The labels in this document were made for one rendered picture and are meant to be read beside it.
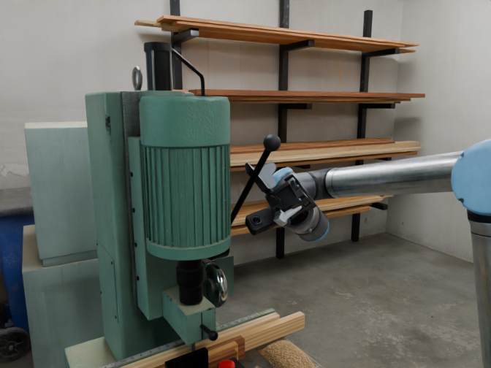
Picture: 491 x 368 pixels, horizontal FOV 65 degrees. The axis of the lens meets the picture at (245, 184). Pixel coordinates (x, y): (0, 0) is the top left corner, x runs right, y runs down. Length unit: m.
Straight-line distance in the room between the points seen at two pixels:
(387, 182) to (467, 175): 0.32
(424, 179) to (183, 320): 0.60
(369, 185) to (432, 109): 3.40
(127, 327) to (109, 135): 0.48
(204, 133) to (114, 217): 0.36
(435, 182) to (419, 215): 3.64
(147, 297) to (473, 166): 0.70
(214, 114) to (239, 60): 2.75
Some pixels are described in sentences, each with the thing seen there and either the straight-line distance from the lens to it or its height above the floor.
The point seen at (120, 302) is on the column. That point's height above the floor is 1.01.
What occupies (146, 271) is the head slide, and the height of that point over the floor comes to 1.12.
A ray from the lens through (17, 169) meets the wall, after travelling 3.07.
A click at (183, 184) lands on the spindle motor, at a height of 1.35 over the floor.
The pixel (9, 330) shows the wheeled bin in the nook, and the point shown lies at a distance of 2.78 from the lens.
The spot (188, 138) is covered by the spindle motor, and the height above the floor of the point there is 1.43.
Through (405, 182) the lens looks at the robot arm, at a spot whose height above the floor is 1.31.
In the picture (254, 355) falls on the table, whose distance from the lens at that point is 1.02.
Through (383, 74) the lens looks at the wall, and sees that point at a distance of 4.54.
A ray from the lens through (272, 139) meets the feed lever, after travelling 0.76.
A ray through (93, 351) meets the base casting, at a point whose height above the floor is 0.80.
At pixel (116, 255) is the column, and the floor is 1.14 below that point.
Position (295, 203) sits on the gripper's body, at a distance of 0.85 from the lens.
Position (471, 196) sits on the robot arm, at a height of 1.35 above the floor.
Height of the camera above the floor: 1.49
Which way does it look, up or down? 12 degrees down
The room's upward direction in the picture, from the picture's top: straight up
